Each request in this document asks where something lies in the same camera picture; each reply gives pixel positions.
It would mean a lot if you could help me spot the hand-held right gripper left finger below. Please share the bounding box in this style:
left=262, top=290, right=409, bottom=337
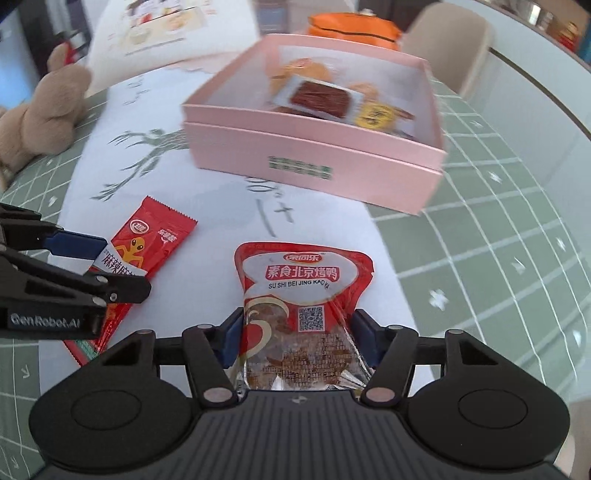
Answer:
left=95, top=307, right=245, bottom=409

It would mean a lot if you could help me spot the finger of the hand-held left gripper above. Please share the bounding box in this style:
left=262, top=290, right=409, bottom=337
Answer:
left=0, top=202, right=109, bottom=263
left=0, top=246, right=153, bottom=308

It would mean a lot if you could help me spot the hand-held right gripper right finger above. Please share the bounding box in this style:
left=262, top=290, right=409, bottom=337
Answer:
left=352, top=308, right=506, bottom=408

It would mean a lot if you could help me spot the long red snack packet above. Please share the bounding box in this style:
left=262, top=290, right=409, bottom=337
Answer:
left=65, top=195, right=198, bottom=368

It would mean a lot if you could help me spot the red clear-window snack packet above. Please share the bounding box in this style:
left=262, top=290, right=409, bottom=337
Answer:
left=233, top=241, right=376, bottom=394

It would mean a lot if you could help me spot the pink box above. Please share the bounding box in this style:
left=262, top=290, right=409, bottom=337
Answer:
left=180, top=33, right=447, bottom=217

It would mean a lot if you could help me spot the white calligraphy table runner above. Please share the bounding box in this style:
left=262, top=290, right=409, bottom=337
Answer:
left=59, top=60, right=386, bottom=374

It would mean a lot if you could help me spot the brown plush toy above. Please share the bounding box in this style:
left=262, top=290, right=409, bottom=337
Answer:
left=0, top=44, right=94, bottom=186

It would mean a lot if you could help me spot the green grid tablecloth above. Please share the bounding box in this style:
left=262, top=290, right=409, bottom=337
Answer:
left=0, top=78, right=591, bottom=480

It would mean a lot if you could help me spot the yellow snack packet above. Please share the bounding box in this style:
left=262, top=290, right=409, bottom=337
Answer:
left=355, top=102, right=399, bottom=133

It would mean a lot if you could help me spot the white printed paper bag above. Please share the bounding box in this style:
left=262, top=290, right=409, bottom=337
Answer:
left=85, top=0, right=263, bottom=73

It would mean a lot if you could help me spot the dark red jerky packet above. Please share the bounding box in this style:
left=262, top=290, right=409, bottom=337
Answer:
left=271, top=76, right=363, bottom=121

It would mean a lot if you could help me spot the golden bun packet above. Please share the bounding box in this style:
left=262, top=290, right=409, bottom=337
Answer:
left=269, top=56, right=334, bottom=93

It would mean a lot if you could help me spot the beige chair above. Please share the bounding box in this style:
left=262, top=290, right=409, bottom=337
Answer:
left=402, top=1, right=493, bottom=100

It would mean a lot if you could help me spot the orange bag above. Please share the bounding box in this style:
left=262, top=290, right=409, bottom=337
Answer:
left=307, top=13, right=403, bottom=51

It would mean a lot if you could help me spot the red figurine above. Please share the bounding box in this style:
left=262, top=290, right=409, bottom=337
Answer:
left=558, top=22, right=581, bottom=48

